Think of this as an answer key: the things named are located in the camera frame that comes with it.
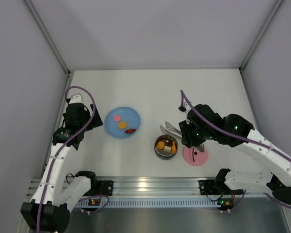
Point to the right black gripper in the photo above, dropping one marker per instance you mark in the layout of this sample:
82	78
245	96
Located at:
186	132

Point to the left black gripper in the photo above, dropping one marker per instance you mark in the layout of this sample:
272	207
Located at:
93	119

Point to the metal tongs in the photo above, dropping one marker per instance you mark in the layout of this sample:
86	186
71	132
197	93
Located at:
170	130

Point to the beige cube food piece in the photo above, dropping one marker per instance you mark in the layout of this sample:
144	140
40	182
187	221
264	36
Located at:
167	149

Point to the orange round food piece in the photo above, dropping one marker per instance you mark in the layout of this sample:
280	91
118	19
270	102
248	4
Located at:
122	125
160	145

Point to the blue plastic plate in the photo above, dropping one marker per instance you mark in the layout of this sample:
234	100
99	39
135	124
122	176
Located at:
129	115

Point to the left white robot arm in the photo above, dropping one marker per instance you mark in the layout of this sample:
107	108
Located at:
50	207

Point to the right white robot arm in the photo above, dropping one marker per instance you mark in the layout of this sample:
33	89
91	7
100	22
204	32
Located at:
240	134

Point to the round steel lunch box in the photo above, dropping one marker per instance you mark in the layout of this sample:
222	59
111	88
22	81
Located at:
160	153

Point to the pink round lid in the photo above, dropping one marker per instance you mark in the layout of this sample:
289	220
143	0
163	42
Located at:
194	157

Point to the pink round food piece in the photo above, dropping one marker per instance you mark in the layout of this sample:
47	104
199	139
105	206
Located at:
117	118

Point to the red-brown shrimp food piece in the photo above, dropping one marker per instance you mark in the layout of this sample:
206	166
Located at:
130	131

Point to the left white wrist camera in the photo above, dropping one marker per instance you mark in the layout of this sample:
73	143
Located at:
77	98

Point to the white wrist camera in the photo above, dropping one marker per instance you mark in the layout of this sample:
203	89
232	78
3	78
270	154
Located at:
183	107
77	98

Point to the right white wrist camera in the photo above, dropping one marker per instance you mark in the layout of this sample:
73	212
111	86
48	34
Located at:
183	107

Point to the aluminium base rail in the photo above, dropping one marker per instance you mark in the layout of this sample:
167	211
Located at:
155	187

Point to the left aluminium frame post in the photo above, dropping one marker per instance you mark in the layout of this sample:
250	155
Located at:
41	26

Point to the aluminium frame post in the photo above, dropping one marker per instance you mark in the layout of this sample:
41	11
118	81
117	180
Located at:
41	26
261	33

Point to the right aluminium frame post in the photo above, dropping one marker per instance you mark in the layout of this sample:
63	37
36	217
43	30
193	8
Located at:
261	33

